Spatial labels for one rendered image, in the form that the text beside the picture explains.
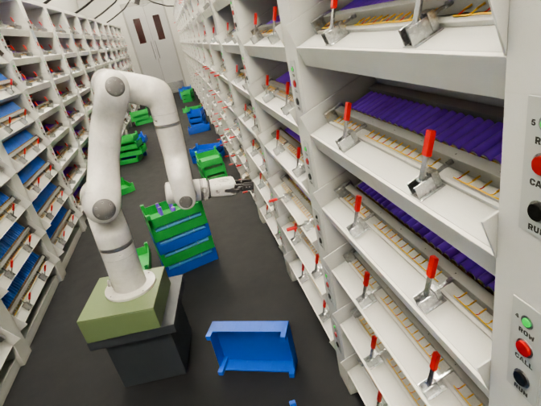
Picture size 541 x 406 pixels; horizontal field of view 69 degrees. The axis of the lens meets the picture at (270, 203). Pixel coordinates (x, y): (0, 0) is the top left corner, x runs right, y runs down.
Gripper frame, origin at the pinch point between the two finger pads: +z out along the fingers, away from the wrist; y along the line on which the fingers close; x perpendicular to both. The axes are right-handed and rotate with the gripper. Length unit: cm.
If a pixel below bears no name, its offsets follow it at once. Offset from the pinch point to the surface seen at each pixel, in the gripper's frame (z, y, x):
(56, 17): -137, 365, -83
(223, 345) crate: -17, -21, 58
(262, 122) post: 10.3, 14.8, -21.2
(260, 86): 9.8, 14.4, -35.4
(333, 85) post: 12, -55, -42
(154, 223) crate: -42, 52, 34
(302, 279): 21, -4, 45
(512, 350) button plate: 8, -119, -20
